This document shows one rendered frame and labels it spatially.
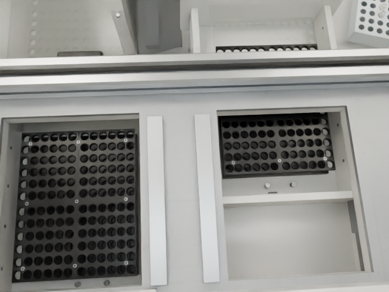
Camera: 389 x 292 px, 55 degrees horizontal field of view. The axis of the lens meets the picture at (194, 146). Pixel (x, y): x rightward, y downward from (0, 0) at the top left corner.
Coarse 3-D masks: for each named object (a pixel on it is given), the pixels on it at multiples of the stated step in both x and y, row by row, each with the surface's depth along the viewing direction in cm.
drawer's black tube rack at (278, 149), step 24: (240, 120) 61; (264, 120) 61; (288, 120) 64; (312, 120) 64; (240, 144) 60; (264, 144) 63; (288, 144) 60; (312, 144) 61; (240, 168) 62; (264, 168) 62; (288, 168) 59; (312, 168) 63
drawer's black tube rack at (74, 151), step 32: (32, 160) 61; (64, 160) 61; (96, 160) 58; (128, 160) 58; (32, 192) 57; (64, 192) 59; (96, 192) 60; (128, 192) 60; (32, 224) 58; (64, 224) 55; (96, 224) 56; (128, 224) 56; (32, 256) 54; (64, 256) 54; (96, 256) 54; (128, 256) 57
